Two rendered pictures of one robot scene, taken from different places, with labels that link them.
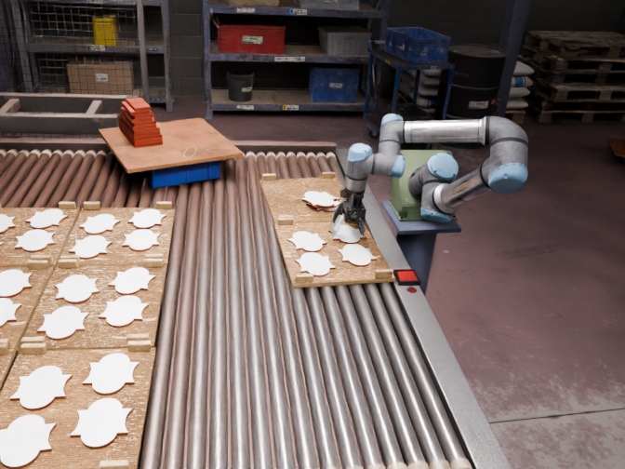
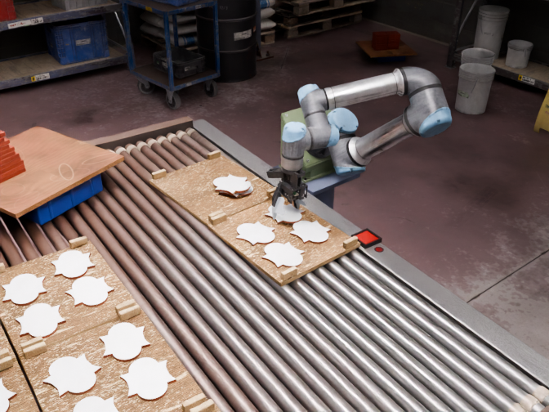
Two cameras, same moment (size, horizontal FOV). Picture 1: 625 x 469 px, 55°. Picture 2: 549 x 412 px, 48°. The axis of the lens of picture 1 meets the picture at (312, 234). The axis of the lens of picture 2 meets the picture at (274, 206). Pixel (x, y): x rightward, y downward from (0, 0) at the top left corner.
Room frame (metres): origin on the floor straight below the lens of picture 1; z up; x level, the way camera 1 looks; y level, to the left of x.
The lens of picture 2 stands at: (0.25, 0.72, 2.16)
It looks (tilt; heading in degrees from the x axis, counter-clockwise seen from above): 32 degrees down; 334
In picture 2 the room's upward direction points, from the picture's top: 1 degrees clockwise
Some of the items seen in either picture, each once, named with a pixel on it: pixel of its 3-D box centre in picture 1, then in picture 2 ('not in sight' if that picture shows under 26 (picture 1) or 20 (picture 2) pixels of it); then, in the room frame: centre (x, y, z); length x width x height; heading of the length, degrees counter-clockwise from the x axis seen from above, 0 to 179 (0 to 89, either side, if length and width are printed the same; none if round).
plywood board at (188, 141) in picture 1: (168, 142); (28, 166); (2.51, 0.67, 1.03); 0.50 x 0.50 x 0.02; 32
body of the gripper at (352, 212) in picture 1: (353, 203); (292, 182); (1.91, -0.14, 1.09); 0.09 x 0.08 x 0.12; 13
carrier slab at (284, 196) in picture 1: (308, 199); (215, 187); (2.24, 0.03, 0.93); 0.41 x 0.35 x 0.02; 15
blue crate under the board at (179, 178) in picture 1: (175, 160); (44, 185); (2.46, 0.63, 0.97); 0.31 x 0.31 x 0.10; 32
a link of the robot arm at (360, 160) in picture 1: (359, 161); (294, 140); (1.91, -0.14, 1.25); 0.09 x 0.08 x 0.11; 87
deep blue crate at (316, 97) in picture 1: (333, 80); (76, 37); (6.50, -0.10, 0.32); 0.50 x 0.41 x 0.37; 99
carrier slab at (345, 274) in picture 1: (330, 250); (283, 235); (1.84, -0.07, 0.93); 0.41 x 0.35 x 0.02; 14
